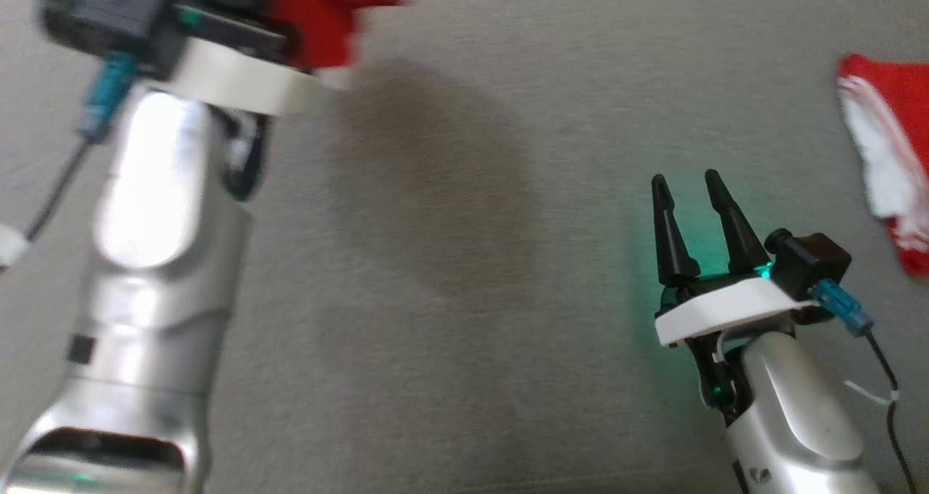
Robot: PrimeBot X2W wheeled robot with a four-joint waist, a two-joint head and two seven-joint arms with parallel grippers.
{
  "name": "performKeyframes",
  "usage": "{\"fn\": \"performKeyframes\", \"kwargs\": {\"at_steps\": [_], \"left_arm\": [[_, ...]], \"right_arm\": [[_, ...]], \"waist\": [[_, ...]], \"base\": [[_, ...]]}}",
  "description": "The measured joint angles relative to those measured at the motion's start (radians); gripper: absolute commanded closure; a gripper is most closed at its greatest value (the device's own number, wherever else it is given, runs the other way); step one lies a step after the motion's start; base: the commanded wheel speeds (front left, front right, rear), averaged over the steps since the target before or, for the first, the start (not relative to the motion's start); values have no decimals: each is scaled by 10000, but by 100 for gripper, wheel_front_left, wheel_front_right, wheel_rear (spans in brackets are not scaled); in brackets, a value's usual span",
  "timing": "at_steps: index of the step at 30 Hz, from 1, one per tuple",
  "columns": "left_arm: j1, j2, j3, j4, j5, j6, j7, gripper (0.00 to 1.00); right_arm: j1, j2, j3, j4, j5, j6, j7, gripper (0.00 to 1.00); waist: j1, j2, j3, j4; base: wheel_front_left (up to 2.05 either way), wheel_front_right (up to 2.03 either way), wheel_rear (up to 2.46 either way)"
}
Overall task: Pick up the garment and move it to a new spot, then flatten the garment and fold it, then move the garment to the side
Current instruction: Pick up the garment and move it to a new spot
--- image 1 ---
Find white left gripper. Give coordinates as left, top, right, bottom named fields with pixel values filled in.
left=163, top=0, right=321, bottom=117

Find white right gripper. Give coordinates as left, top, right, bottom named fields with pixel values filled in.
left=651, top=168, right=814, bottom=412

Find red shorts with white trim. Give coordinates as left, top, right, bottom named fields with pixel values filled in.
left=269, top=0, right=431, bottom=91

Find red white basketball jersey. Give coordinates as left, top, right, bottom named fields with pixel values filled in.
left=837, top=54, right=929, bottom=278

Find large grey sofa seat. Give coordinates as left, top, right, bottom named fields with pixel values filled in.
left=0, top=0, right=929, bottom=494

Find left black cable blue connector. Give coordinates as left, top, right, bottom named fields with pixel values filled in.
left=25, top=52, right=140, bottom=243

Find white cable tie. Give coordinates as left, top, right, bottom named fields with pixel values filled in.
left=843, top=379, right=901, bottom=407
left=0, top=223, right=31, bottom=269

